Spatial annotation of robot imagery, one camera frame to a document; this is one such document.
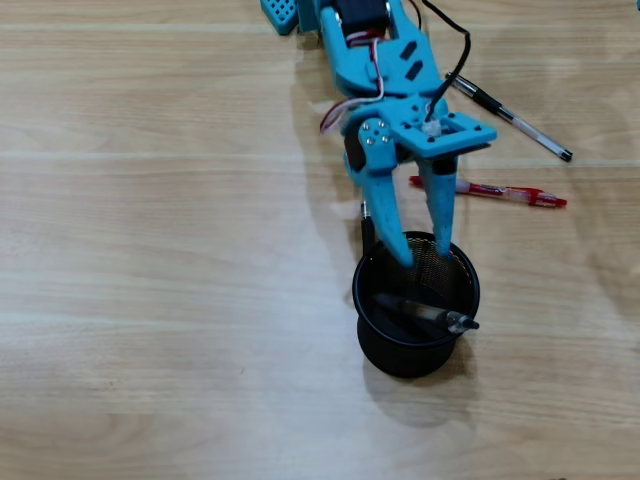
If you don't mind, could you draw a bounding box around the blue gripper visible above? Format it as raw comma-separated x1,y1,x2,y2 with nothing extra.
342,93,460,269

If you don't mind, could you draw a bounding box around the clear pen with black grip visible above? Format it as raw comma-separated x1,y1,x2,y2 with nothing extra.
360,199,374,257

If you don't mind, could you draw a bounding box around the red retractable pen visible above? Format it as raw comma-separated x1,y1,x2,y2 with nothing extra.
408,173,568,208

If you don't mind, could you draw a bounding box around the clear pen with grey grip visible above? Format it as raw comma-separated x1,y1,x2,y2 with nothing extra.
374,293,480,335

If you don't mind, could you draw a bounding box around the clear stick pen black cap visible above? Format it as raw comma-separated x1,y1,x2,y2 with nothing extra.
444,72,574,162

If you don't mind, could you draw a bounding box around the blue perforated robot base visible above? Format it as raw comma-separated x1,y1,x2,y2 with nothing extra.
259,0,301,36

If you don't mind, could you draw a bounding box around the black mesh pen holder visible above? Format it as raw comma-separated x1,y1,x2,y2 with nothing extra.
351,229,482,379

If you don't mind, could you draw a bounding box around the red white black servo wire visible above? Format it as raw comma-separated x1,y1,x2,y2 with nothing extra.
319,29,389,135

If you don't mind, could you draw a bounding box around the black camera cable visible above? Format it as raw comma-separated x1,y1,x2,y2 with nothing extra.
422,0,472,124

